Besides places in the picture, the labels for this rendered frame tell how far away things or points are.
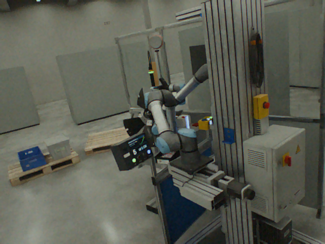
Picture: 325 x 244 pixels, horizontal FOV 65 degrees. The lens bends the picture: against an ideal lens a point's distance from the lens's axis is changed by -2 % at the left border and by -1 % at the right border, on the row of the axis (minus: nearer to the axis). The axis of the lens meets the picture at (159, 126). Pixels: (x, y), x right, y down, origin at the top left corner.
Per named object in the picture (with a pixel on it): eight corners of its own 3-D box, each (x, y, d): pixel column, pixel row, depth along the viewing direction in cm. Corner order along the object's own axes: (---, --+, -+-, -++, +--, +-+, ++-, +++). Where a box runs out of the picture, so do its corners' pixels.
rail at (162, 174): (210, 143, 269) (209, 136, 267) (214, 144, 266) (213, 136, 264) (152, 185, 208) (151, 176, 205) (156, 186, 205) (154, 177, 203)
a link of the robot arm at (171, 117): (173, 84, 202) (177, 134, 230) (160, 87, 201) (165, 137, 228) (177, 90, 193) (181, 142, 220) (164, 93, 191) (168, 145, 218)
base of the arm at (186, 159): (206, 159, 178) (204, 146, 175) (191, 167, 170) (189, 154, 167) (191, 154, 190) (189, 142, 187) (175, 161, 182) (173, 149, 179)
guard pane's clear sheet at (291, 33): (131, 108, 395) (118, 39, 365) (320, 118, 226) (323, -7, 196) (130, 108, 394) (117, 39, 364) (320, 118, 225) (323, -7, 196)
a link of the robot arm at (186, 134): (200, 148, 172) (198, 129, 168) (181, 153, 170) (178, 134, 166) (194, 143, 184) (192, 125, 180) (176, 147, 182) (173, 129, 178)
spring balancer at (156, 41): (151, 50, 310) (150, 50, 303) (148, 36, 305) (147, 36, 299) (163, 48, 308) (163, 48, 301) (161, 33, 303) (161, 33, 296)
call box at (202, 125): (207, 125, 267) (206, 115, 264) (216, 126, 260) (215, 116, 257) (199, 130, 256) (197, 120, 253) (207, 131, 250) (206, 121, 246)
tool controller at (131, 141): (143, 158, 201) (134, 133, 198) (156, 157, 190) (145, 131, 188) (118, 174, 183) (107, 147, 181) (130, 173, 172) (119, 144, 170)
